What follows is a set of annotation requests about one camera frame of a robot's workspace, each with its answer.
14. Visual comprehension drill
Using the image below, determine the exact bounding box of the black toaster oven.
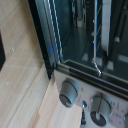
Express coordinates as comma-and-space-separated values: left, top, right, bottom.
27, 0, 128, 128

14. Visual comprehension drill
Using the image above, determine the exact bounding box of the grey oven knob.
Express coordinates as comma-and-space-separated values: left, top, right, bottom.
58, 78, 81, 109
89, 95, 112, 127

